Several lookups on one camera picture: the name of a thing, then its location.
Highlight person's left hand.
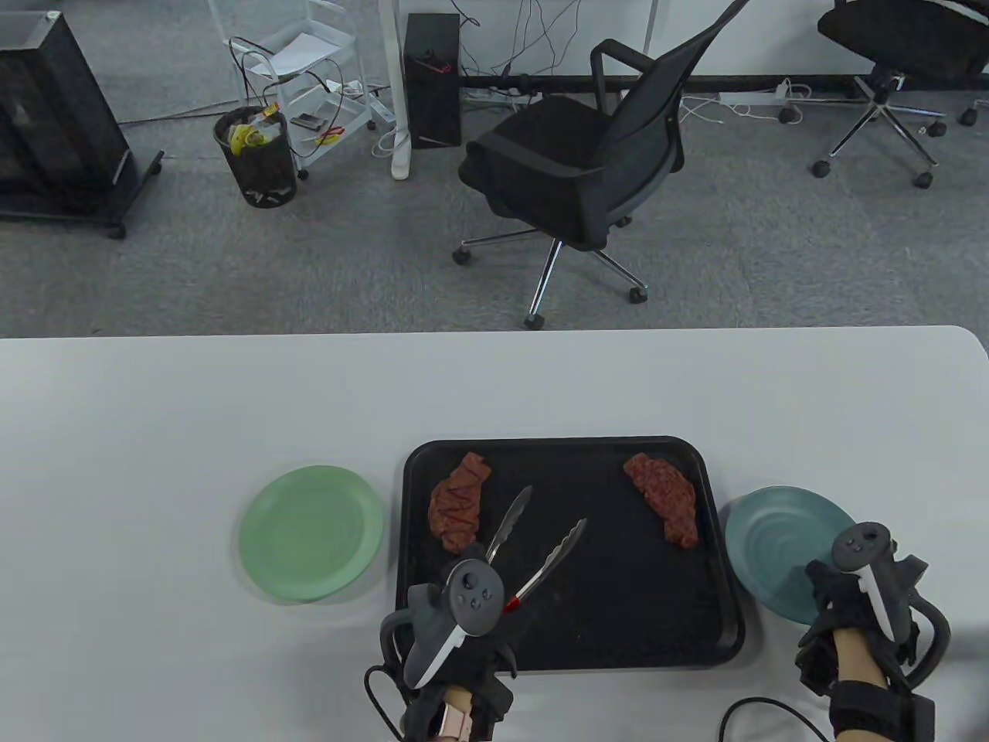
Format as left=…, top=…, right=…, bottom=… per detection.
left=429, top=541, right=528, bottom=700

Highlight person's right hand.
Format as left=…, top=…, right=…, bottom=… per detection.
left=805, top=553, right=930, bottom=652

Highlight red-handled metal kitchen tongs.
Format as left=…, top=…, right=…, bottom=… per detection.
left=485, top=485, right=589, bottom=615

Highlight grill-marked red steak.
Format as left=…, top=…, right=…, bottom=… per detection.
left=429, top=452, right=493, bottom=554

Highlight marbled red steak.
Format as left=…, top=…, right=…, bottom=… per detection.
left=624, top=454, right=700, bottom=550

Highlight green plate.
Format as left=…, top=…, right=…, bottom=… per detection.
left=238, top=465, right=385, bottom=604

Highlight person's left forearm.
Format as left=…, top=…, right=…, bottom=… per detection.
left=429, top=684, right=474, bottom=742

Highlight person's right forearm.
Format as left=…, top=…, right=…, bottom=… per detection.
left=831, top=630, right=936, bottom=742

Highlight grey VR controller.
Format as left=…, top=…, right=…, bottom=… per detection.
left=831, top=522, right=952, bottom=686
left=400, top=558, right=508, bottom=689

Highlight teal blue plate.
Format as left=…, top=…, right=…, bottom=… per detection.
left=724, top=485, right=860, bottom=625

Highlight black textured tray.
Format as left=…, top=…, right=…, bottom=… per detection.
left=394, top=437, right=746, bottom=672

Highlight black armrest office chair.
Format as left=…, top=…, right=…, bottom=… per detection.
left=452, top=0, right=752, bottom=331

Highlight white power strip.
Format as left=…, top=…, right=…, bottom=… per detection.
left=719, top=81, right=790, bottom=106

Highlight black mesh trash bin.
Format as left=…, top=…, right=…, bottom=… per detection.
left=214, top=106, right=299, bottom=209

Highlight black mesh office chair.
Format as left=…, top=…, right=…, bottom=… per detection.
left=811, top=0, right=989, bottom=190

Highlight black computer tower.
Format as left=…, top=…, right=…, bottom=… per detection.
left=404, top=12, right=463, bottom=149

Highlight white paper sheet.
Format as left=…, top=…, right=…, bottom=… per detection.
left=267, top=32, right=342, bottom=78

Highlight black wheeled cabinet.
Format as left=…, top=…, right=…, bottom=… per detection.
left=0, top=9, right=165, bottom=239

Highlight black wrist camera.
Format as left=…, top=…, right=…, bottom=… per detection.
left=796, top=625, right=840, bottom=696
left=467, top=671, right=516, bottom=723

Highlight black glove cable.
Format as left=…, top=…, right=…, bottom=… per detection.
left=363, top=663, right=406, bottom=739
left=719, top=697, right=834, bottom=742

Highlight white cable bundle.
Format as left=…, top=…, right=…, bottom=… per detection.
left=680, top=94, right=783, bottom=126

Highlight white wire cart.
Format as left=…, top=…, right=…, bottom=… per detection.
left=207, top=0, right=379, bottom=180

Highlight hanging black cables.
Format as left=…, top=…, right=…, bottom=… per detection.
left=491, top=0, right=592, bottom=78

